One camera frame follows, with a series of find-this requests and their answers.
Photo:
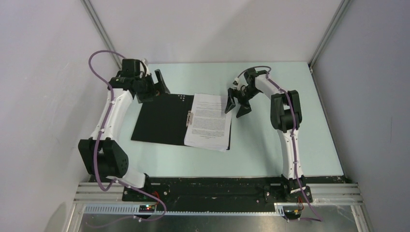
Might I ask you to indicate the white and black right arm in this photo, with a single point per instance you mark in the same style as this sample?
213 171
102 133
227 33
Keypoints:
285 118

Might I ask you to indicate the aluminium frame rail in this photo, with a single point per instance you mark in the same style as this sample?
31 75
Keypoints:
98 25

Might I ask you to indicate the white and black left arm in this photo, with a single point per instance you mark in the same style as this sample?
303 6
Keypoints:
101 153

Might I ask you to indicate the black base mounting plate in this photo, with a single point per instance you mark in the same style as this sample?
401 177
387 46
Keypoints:
217 193

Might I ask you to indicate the red folder with black inside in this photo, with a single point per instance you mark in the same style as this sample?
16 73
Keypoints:
163 120

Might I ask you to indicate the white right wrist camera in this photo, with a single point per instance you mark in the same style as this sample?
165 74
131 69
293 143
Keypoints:
236 83

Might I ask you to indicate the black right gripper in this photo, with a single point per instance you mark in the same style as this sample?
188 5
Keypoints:
231 103

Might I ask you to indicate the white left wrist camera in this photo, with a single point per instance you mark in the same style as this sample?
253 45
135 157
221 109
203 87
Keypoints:
144 67

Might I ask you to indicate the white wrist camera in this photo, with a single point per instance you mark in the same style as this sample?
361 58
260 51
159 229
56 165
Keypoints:
144 67
236 83

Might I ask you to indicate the white slotted cable duct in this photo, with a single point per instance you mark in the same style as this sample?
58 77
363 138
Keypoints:
137 209

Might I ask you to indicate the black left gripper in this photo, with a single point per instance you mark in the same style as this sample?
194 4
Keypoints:
151 94

